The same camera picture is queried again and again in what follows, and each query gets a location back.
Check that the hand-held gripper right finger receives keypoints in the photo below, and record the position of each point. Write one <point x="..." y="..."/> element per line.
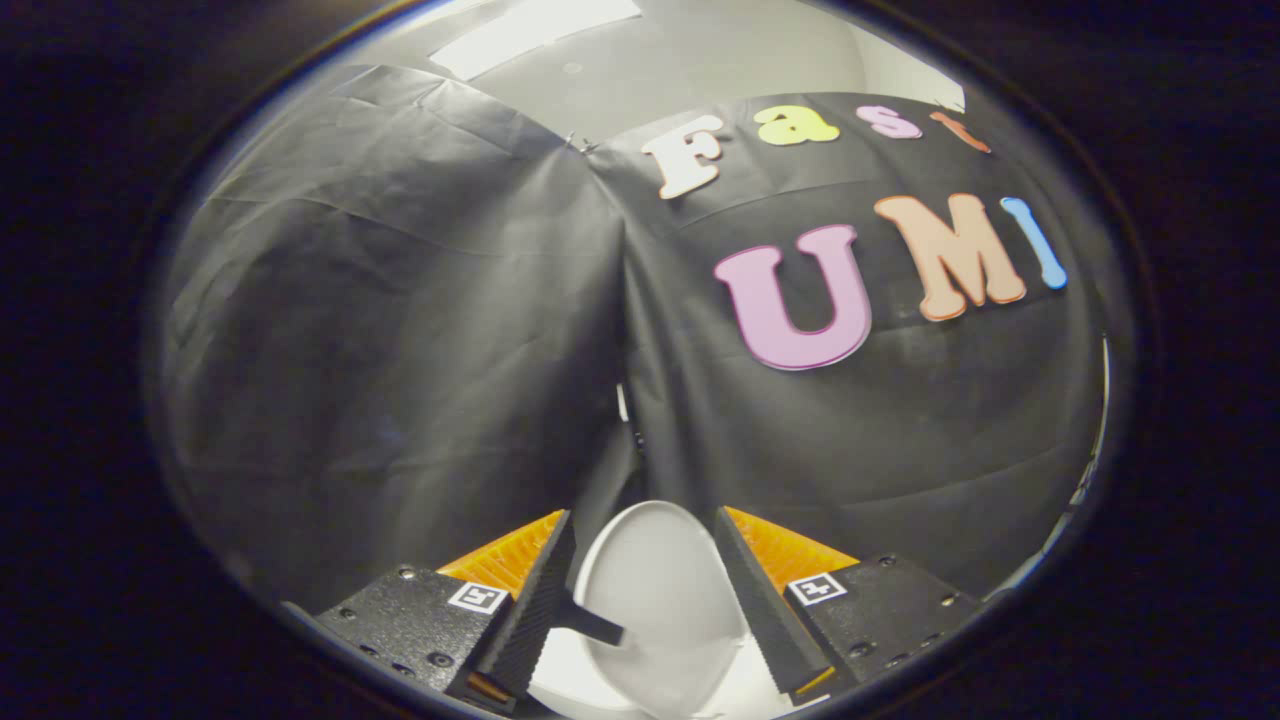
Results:
<point x="880" y="615"/>

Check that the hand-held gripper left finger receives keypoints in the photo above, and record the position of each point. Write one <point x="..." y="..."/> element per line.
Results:
<point x="420" y="620"/>

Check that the black backdrop cloth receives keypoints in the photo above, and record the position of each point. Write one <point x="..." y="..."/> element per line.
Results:
<point x="900" y="430"/>

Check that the plain wrinkled black cloth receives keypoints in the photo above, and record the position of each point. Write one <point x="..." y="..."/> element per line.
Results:
<point x="380" y="350"/>

